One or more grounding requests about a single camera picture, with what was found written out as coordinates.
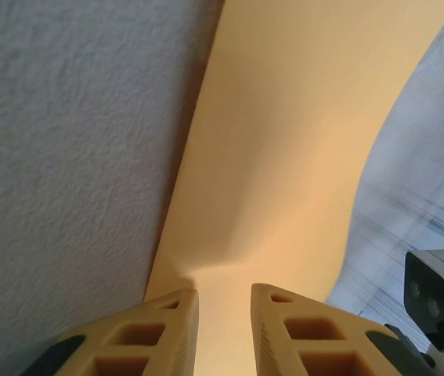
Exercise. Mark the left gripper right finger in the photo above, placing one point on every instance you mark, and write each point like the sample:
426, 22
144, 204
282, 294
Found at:
284, 352

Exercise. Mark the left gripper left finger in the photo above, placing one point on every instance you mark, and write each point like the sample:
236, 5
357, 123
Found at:
135, 344

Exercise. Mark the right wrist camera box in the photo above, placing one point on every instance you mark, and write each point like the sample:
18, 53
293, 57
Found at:
425, 290

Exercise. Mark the orange paper sheet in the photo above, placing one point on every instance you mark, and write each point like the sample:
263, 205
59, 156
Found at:
268, 156

